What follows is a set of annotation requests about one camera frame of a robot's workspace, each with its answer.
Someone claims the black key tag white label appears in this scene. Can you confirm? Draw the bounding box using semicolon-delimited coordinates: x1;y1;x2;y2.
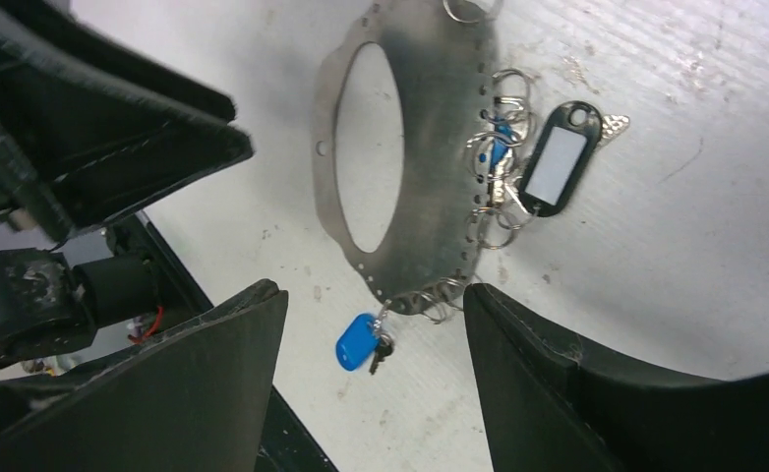
517;100;603;217

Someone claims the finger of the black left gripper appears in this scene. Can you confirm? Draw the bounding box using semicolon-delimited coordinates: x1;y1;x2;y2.
0;125;254;242
0;0;238;164

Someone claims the silver metal key plate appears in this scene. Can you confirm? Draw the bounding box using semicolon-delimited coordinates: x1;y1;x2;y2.
311;1;497;316

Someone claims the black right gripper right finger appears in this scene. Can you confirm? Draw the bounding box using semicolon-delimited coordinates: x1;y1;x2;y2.
463;283;769;471

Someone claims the blue key tag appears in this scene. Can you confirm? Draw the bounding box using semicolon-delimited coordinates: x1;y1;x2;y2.
335;313;379;372

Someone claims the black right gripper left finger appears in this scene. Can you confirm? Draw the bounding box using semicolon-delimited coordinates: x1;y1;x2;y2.
0;279;288;471

